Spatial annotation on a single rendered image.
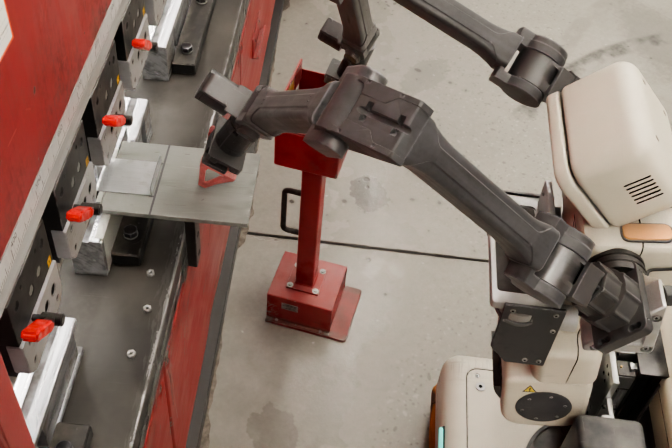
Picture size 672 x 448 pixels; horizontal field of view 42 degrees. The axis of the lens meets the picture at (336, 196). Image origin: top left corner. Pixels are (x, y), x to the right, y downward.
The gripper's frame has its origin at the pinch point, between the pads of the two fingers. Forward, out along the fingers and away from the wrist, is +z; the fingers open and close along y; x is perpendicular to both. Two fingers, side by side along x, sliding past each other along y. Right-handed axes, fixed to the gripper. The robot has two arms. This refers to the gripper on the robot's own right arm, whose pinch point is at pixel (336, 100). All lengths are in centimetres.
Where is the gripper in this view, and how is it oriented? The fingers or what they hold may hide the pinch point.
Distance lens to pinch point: 215.5
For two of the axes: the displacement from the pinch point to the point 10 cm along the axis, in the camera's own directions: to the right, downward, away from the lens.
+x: -2.7, 6.8, -6.8
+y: -9.1, -4.2, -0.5
